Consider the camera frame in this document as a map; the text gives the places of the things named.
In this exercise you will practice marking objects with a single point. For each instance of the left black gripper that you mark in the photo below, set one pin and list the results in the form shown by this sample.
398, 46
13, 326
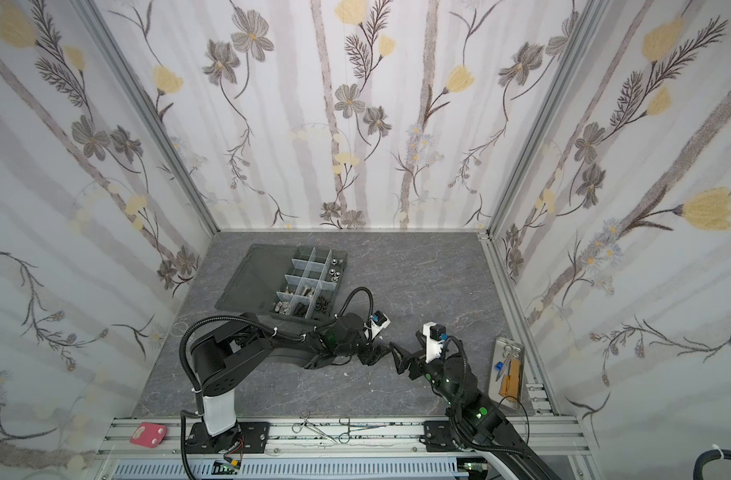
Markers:
373, 355

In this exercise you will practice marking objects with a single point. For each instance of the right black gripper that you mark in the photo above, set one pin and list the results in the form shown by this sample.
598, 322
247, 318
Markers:
423, 365

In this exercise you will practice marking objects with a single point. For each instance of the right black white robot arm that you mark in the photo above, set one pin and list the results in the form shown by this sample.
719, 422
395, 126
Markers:
476, 422

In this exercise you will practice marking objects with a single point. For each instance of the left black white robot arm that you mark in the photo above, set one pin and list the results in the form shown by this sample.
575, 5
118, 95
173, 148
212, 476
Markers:
219, 352

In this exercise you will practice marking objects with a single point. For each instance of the green compartment organizer box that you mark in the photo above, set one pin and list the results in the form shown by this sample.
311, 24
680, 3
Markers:
293, 283

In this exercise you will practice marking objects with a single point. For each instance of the small metal tray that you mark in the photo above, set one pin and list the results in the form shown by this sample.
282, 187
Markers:
507, 372

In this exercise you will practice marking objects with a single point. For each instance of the pink rectangular device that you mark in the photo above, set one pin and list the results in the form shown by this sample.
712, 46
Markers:
149, 435

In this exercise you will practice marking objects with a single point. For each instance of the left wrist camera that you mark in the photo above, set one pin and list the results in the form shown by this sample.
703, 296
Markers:
378, 321

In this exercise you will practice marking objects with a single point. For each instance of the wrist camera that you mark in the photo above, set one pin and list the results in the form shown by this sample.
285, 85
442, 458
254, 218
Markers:
378, 321
435, 336

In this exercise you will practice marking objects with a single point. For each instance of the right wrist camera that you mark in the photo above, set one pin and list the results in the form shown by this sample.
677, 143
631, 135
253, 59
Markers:
435, 336

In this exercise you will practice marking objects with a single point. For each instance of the surgical scissors on rail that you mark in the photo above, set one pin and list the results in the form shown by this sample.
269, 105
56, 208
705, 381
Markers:
343, 431

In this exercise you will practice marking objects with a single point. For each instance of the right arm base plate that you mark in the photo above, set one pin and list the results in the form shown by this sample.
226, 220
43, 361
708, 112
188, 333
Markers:
438, 437

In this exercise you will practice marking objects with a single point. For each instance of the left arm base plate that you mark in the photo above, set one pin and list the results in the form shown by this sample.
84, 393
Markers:
244, 437

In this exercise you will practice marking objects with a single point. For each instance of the aluminium front rail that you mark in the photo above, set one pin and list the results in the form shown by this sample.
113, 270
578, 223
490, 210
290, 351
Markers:
288, 437

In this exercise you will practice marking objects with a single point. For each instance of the white vented cable duct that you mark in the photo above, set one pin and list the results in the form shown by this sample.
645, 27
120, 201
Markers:
303, 468

